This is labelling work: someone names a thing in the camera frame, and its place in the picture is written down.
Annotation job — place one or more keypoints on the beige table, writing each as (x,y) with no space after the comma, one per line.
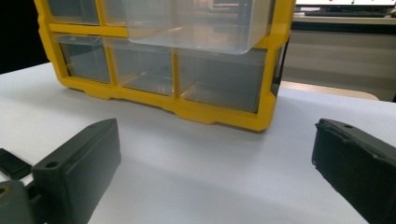
(327,89)

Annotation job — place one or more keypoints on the grey desk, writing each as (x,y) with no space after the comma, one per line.
(342,26)

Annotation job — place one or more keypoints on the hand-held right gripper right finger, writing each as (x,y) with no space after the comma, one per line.
(358,165)

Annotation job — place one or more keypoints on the black keyboard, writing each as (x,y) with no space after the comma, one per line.
(344,14)

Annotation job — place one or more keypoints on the large clear plastic drawer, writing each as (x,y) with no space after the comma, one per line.
(199,28)

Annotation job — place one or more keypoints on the small clear plastic drawer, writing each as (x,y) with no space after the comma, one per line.
(73,11)
(85,60)
(113,12)
(143,71)

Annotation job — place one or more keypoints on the computer monitor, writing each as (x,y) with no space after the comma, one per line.
(345,2)

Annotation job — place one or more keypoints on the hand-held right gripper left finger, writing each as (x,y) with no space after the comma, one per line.
(79,168)

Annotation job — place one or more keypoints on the yellow drawer cabinet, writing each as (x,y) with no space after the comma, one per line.
(199,113)

